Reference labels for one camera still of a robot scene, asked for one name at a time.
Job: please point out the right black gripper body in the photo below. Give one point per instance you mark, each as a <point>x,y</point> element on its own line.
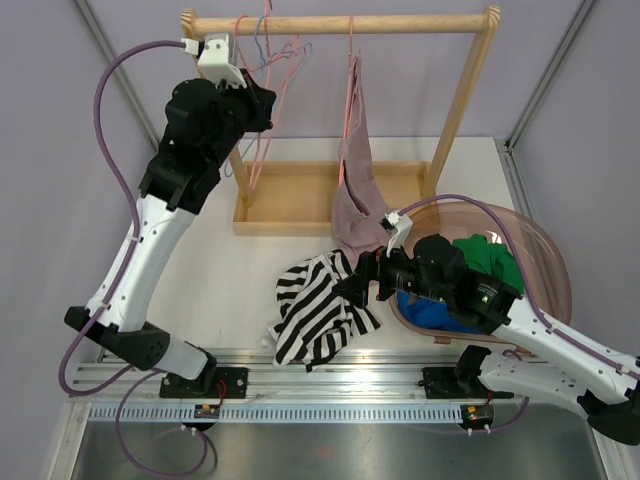
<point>397,273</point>

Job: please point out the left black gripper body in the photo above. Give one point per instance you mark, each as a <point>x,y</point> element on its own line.
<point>247,110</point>

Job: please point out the blue tank top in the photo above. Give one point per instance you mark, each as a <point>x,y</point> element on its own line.
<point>428,314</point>

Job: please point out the black white striped tank top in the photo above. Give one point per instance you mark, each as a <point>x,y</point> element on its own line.
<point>316,323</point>

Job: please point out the blue wire hanger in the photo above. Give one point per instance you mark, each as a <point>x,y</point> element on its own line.
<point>275,68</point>

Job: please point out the green tank top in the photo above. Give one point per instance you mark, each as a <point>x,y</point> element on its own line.
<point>491,258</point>

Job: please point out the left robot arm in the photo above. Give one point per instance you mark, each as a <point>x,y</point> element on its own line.
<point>205,121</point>

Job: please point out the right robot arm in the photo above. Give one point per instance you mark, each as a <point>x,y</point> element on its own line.
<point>576,373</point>

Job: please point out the pink tank top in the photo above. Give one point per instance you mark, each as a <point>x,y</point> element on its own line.
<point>358,205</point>

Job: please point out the wooden clothes rack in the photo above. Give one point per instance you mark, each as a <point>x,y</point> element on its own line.
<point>295,197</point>

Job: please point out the translucent pink plastic basket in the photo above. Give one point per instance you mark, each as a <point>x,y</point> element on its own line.
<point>543,263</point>

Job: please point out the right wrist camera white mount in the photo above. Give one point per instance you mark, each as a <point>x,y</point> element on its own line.
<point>398,226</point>

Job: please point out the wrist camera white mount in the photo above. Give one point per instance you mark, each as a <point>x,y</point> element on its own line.
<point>214,57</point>
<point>398,226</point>

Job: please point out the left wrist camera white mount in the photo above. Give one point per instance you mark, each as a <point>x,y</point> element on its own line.
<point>214,57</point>

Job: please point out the aluminium rail base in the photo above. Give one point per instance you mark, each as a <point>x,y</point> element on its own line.
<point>361,375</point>

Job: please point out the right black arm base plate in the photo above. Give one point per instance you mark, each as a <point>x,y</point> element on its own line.
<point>441,383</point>

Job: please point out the white slotted cable duct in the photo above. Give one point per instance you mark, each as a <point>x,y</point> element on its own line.
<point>438,413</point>

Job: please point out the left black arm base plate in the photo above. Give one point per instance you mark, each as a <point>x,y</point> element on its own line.
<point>231,382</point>

